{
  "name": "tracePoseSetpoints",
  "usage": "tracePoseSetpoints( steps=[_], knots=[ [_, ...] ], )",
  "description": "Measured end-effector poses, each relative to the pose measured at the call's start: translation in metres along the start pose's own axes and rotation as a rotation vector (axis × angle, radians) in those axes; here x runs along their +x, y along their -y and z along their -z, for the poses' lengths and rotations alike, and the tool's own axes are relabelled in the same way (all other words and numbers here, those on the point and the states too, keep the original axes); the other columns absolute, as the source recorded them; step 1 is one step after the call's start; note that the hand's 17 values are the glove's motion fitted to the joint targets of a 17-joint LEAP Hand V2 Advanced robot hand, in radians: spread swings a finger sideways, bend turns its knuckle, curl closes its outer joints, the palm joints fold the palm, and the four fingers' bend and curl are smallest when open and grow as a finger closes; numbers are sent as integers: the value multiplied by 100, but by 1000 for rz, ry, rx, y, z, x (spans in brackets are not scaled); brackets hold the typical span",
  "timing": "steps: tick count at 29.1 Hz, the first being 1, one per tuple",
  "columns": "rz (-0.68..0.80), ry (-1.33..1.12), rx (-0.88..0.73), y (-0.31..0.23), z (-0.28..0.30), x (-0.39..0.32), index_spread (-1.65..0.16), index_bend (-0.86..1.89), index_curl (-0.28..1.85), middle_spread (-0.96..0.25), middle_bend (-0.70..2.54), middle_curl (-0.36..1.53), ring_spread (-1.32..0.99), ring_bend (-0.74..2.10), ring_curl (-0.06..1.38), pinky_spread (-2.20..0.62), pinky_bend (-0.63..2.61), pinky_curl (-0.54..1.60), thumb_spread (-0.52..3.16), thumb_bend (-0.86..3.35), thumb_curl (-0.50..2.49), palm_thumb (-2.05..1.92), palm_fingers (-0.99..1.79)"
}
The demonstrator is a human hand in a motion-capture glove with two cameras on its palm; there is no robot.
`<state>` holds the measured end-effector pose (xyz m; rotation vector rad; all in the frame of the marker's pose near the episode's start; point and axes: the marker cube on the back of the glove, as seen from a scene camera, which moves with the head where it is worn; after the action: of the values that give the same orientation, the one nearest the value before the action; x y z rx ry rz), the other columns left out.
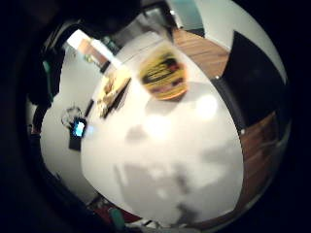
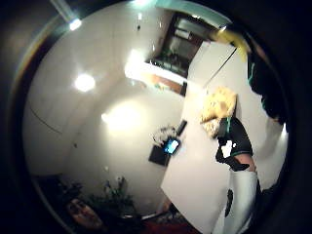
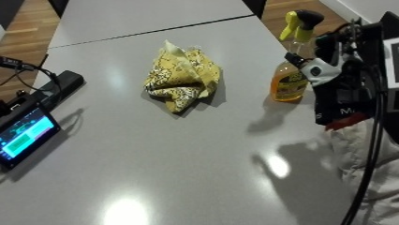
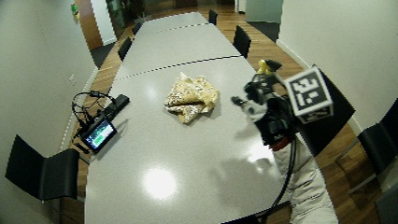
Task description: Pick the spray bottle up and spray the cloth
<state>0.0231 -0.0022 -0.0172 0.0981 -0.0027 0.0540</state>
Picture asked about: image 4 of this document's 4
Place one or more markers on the white marker cube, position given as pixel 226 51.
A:
pixel 309 93

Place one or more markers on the gold patterned crumpled cloth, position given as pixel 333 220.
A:
pixel 192 96

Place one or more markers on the small monitor screen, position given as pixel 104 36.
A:
pixel 99 135

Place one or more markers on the black camera bar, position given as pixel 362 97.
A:
pixel 116 104

